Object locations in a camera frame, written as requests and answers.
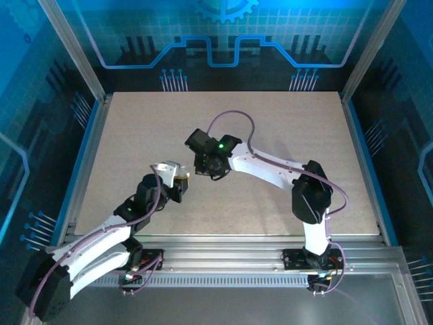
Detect blue table edge strip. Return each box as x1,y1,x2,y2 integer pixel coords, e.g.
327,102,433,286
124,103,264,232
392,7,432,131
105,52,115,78
50,97,102,245
346,97,400,245

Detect left base connector board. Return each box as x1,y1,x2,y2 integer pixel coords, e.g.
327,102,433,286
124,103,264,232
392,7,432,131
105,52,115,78
118,270,143,295

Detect base connector board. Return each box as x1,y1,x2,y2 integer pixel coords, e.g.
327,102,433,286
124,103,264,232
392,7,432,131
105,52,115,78
118,270,143,295
306,270,334,296

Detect grey metal panel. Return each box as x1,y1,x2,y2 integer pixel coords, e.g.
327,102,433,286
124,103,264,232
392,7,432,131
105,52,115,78
20,263,429,325

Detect right base connector board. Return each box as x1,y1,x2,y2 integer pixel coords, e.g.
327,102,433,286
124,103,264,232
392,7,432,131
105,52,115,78
306,270,334,296

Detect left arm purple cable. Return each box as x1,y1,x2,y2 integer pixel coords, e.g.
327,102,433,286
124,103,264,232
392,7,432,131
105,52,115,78
29,164,162,319

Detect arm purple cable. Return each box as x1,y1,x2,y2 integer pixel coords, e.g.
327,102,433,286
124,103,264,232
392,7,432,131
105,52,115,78
29,164,162,319
206,110,350,217

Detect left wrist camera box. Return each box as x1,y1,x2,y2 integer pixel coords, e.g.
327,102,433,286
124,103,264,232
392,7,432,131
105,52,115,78
150,161,180,186

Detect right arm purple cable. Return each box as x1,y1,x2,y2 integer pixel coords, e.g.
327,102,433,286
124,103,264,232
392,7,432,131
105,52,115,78
206,110,350,217

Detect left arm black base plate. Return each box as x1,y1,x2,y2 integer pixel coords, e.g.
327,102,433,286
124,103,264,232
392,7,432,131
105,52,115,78
128,248,166,271

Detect aluminium mounting rail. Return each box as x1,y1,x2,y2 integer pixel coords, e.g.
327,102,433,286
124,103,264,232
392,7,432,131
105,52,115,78
45,233,407,272

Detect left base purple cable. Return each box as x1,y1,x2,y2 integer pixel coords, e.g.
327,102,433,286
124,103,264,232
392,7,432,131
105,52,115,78
118,253,165,296

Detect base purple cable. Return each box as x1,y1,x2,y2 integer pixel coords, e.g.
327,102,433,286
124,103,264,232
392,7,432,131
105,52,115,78
313,242,346,296
118,253,165,296

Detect slotted cable duct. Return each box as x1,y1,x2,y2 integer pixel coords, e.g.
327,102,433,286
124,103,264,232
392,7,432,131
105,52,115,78
91,276,312,288

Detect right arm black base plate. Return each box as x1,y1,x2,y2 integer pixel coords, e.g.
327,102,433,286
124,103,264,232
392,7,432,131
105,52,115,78
282,248,344,271

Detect aluminium frame post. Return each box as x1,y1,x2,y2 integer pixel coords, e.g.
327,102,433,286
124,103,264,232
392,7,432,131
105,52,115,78
37,0,110,102
340,0,409,102

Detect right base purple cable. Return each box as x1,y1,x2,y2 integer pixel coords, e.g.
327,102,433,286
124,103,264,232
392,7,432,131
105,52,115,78
313,242,346,296

